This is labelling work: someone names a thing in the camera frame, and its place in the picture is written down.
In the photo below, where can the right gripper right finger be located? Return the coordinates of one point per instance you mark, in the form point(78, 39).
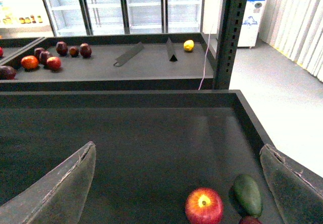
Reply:
point(297, 191)

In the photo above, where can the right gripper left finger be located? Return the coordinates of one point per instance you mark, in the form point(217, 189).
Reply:
point(59, 196)

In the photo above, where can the red yellow apple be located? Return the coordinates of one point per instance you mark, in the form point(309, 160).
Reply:
point(204, 205)

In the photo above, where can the dark red apple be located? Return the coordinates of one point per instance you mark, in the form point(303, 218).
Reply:
point(249, 220)

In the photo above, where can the red apple in tray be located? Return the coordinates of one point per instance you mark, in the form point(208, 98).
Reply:
point(54, 63)

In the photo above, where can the green avocado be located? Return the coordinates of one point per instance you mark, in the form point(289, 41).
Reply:
point(247, 193)

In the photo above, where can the near black display tray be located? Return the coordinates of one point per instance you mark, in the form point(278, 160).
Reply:
point(153, 148)

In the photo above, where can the black display tray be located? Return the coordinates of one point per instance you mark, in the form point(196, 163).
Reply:
point(153, 148)
point(148, 70)

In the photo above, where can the dark plum front left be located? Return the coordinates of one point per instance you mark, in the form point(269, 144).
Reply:
point(7, 73)

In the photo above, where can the dark red plum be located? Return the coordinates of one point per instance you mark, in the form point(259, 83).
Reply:
point(44, 56)

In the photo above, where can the small red brown fruit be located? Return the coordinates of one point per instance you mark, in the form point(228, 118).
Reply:
point(73, 51)

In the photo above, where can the dark plum behind orange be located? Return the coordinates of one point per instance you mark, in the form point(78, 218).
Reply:
point(38, 51)

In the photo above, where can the flat black divider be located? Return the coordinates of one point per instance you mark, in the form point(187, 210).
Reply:
point(129, 54)

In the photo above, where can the far black display tray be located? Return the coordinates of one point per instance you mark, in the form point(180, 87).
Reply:
point(148, 70)

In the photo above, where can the triangular black divider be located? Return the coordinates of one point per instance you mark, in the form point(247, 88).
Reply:
point(171, 51)

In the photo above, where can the yellow lemon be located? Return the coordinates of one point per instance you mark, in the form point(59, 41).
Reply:
point(188, 45)

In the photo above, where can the shelf with jars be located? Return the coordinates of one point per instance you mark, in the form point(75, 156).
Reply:
point(23, 14)

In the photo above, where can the glass door refrigerator row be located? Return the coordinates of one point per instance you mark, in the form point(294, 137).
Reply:
point(115, 17)

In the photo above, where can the white blue chest freezer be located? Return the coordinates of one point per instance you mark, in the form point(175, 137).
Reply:
point(251, 23)

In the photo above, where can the black perforated shelf post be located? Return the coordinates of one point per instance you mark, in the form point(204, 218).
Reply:
point(232, 14)

